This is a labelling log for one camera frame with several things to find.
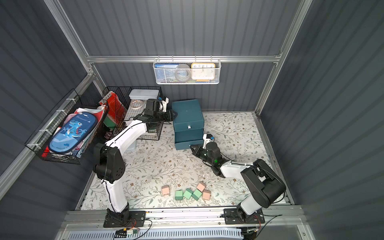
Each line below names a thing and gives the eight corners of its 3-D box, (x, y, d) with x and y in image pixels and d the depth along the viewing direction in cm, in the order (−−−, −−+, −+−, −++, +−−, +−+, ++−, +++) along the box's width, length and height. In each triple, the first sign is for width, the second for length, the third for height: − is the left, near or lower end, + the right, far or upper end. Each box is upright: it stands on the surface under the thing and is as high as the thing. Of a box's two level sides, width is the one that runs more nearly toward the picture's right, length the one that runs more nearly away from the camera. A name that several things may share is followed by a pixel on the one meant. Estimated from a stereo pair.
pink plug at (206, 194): (202, 200, 81) (202, 199, 79) (202, 191, 84) (202, 189, 82) (210, 200, 81) (211, 199, 79) (210, 191, 84) (210, 189, 82)
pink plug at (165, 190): (163, 197, 82) (162, 196, 80) (162, 187, 86) (161, 186, 84) (170, 195, 83) (169, 194, 81) (169, 185, 86) (168, 184, 84)
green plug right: (191, 196, 82) (191, 195, 80) (196, 189, 84) (196, 188, 82) (196, 201, 80) (196, 200, 78) (202, 194, 82) (202, 193, 81)
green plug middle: (182, 196, 82) (182, 195, 80) (187, 188, 84) (186, 187, 83) (189, 200, 81) (188, 199, 79) (193, 191, 83) (193, 190, 82)
